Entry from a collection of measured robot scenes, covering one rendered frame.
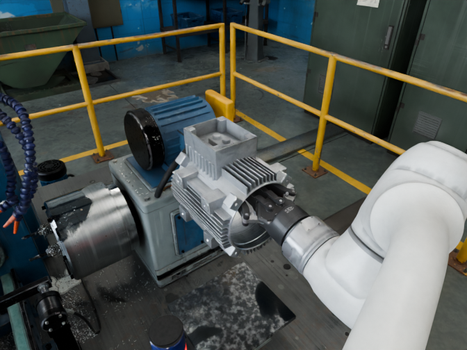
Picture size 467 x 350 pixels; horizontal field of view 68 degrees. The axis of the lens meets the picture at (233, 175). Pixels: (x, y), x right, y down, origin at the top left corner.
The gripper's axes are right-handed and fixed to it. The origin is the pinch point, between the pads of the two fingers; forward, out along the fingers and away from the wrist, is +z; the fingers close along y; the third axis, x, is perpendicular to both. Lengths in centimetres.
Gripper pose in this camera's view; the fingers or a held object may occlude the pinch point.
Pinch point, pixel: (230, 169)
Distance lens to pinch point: 72.7
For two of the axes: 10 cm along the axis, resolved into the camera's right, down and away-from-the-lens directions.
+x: -0.8, 7.6, 6.4
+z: -5.9, -5.5, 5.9
